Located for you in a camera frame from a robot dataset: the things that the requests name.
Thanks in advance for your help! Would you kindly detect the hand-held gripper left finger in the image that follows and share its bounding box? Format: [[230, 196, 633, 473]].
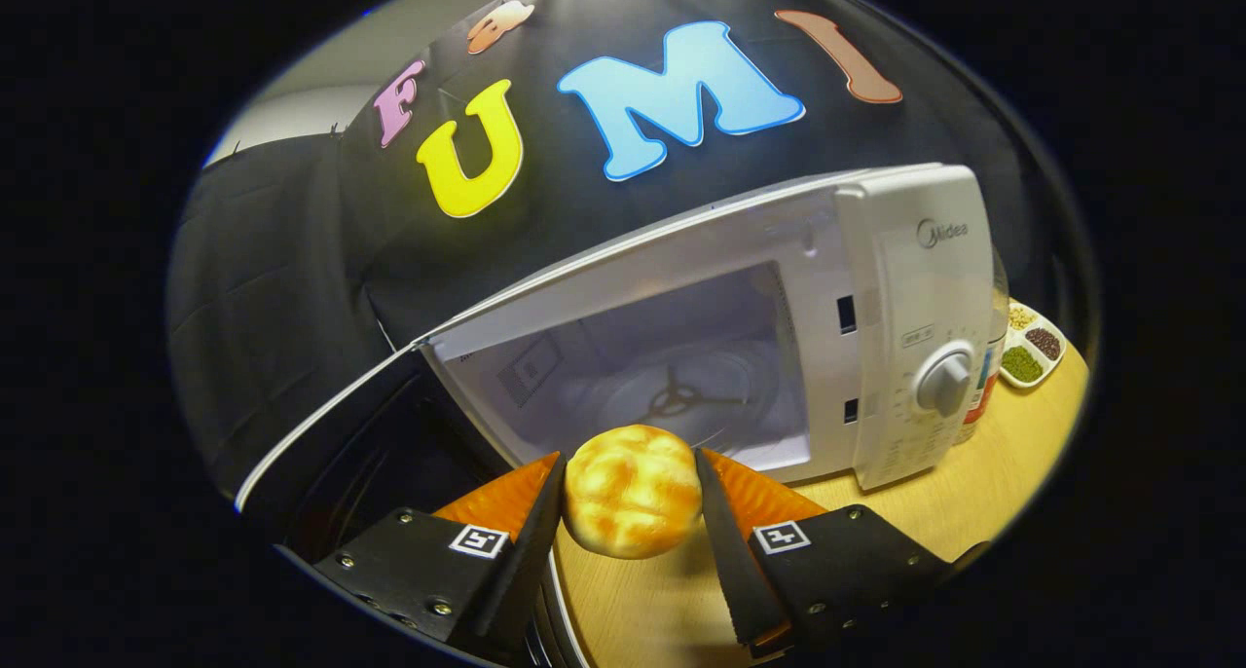
[[313, 451, 568, 664]]

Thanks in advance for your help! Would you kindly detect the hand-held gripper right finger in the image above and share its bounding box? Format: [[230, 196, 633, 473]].
[[693, 447, 989, 659]]

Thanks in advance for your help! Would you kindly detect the golden bread bun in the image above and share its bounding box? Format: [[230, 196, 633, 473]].
[[564, 424, 704, 560]]

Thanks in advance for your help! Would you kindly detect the white microwave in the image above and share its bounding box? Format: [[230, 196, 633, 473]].
[[234, 164, 996, 668]]

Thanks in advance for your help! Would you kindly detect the clear plastic water bottle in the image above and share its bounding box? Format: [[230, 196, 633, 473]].
[[954, 249, 1010, 445]]

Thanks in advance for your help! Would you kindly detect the white divided bean dish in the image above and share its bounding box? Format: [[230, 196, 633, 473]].
[[1000, 300, 1068, 390]]

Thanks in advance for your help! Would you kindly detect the black backdrop cloth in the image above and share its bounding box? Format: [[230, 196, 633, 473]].
[[165, 0, 1072, 494]]

